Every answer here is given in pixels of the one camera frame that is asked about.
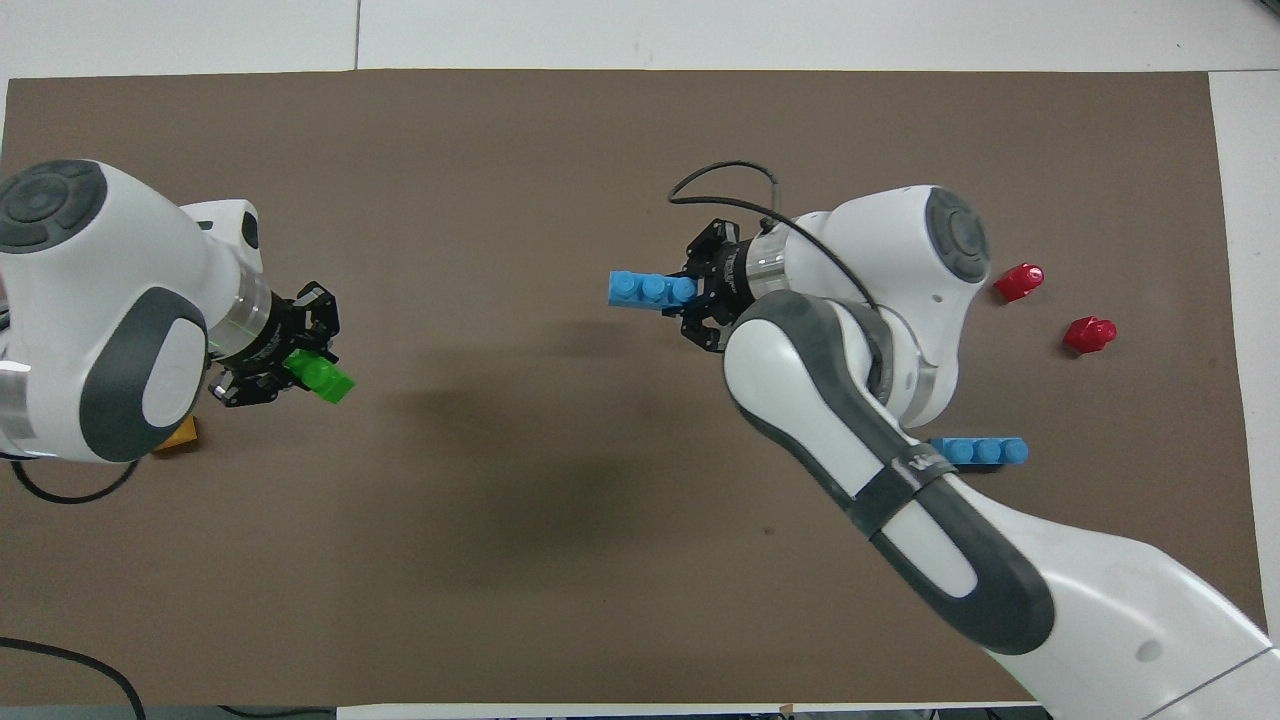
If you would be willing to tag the brown table mat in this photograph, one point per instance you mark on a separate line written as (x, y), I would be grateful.
(500, 550)

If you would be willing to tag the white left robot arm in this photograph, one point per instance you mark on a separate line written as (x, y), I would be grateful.
(100, 300)

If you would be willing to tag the blue three-stud block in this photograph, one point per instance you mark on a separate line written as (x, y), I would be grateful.
(645, 289)
(985, 452)

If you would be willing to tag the green two-stud block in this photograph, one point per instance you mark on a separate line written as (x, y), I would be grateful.
(322, 377)

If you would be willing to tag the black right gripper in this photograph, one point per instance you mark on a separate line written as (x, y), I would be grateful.
(730, 282)

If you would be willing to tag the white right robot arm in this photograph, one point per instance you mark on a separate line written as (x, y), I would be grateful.
(850, 400)

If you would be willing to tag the yellow two-stud block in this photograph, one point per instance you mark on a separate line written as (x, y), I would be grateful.
(182, 437)

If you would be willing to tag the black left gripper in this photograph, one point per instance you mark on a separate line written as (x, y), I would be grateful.
(270, 345)

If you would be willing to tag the red one-stud block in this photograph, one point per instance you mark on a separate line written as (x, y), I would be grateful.
(1088, 335)
(1018, 283)

